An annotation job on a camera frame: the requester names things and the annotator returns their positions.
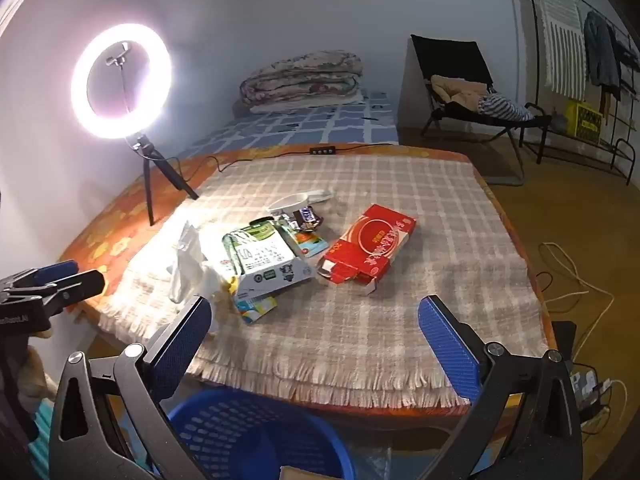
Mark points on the red cardboard box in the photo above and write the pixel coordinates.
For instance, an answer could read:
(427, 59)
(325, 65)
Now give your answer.
(370, 245)

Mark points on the tan coat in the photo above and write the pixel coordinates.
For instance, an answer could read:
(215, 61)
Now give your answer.
(455, 87)

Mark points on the teal ribbed mat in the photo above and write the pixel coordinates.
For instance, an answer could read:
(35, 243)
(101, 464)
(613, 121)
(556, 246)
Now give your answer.
(45, 430)

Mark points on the folded floral quilt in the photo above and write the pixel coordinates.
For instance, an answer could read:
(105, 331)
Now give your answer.
(300, 75)

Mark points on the metal phone holder clamp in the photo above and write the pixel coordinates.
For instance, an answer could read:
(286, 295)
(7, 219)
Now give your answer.
(118, 56)

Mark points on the beige plaid blanket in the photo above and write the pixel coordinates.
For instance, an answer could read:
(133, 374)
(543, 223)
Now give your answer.
(350, 320)

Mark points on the blue plastic basket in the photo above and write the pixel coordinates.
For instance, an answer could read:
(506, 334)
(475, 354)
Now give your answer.
(225, 425)

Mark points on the colourful small tube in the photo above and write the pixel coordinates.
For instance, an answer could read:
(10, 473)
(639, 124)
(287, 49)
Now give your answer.
(310, 244)

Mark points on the black metal clothes rack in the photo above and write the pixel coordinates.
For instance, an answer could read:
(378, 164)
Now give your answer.
(537, 35)

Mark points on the black tripod leg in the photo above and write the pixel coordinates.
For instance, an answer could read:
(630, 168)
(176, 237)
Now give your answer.
(148, 180)

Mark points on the striped garment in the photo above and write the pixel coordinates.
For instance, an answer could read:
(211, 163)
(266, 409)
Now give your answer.
(502, 107)

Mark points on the white plastic bag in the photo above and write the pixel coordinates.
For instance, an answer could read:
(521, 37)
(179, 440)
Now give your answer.
(187, 260)

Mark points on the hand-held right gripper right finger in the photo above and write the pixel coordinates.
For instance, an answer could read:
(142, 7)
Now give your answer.
(450, 350)

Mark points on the colourful small drink carton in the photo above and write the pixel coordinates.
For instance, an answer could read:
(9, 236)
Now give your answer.
(257, 309)

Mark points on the power strip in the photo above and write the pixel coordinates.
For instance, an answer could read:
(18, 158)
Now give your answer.
(590, 392)

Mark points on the brown candy wrapper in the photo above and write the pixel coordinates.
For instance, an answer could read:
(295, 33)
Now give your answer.
(306, 217)

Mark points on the white fringed towel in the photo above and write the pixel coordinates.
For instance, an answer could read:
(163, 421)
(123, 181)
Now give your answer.
(560, 35)

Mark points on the dark hanging jacket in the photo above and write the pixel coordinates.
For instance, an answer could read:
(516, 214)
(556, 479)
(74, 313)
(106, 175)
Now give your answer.
(600, 50)

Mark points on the orange floral sheet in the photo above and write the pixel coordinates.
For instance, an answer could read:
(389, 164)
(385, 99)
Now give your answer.
(115, 240)

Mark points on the green white milk carton box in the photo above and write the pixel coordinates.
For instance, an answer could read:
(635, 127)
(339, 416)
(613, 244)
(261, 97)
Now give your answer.
(265, 260)

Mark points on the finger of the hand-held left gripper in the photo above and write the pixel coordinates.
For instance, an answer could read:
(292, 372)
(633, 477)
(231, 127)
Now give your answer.
(75, 287)
(55, 271)

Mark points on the blue checked bed sheet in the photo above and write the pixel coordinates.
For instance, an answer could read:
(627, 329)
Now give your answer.
(310, 125)

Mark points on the folded white bedding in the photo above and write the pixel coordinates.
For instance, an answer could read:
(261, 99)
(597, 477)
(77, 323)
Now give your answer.
(310, 105)

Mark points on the clear plastic bag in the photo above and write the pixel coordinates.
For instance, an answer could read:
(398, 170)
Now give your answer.
(322, 195)

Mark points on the yellow plastic crate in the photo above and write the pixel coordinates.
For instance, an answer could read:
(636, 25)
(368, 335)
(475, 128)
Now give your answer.
(585, 121)

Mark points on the person's left hand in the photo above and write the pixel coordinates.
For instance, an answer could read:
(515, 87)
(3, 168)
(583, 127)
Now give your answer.
(41, 372)

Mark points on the black folding chair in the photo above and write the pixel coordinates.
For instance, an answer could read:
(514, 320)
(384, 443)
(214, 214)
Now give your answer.
(450, 57)

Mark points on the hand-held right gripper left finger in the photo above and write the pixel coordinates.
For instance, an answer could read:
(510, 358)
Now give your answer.
(182, 345)

